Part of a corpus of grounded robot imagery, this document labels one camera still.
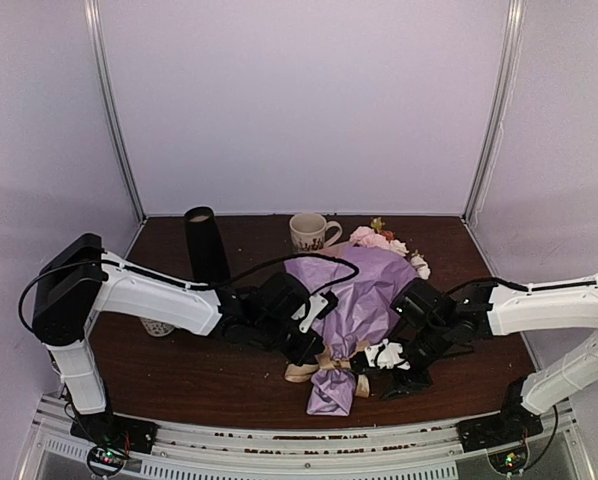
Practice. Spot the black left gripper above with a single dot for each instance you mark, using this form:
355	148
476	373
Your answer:
312	346

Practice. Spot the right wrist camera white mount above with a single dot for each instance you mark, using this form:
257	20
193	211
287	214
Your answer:
386	355

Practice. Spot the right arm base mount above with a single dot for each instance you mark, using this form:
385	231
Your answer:
504	434

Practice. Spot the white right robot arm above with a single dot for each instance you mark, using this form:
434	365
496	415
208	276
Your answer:
493	307

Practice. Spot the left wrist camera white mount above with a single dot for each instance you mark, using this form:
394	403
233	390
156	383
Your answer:
318	306

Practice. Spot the white vented front rail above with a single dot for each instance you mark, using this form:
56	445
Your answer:
430	450

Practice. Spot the left aluminium frame post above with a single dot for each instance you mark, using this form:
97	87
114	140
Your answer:
95	29

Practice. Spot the floral mug yellow inside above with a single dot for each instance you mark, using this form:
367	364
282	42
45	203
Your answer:
157	329

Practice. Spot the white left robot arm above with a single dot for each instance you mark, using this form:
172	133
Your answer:
85	278

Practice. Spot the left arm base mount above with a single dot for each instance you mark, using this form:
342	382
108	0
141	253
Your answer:
113	439

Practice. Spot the right aluminium frame post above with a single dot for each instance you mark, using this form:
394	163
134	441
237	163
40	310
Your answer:
503	90

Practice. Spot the black tall vase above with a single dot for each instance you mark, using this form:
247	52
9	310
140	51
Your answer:
205	247

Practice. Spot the cream printed mug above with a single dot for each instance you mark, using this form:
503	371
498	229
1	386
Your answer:
311	232

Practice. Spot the aluminium frame post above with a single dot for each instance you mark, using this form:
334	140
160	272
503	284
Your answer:
503	90
95	29

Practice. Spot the beige satin ribbon bow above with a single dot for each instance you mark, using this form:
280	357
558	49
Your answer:
325	361

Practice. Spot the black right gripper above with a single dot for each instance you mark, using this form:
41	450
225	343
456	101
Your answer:
402	383

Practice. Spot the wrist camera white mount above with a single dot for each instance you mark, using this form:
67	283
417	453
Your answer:
386	355
318	306

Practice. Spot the purple flower bouquet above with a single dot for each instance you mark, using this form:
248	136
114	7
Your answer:
386	265

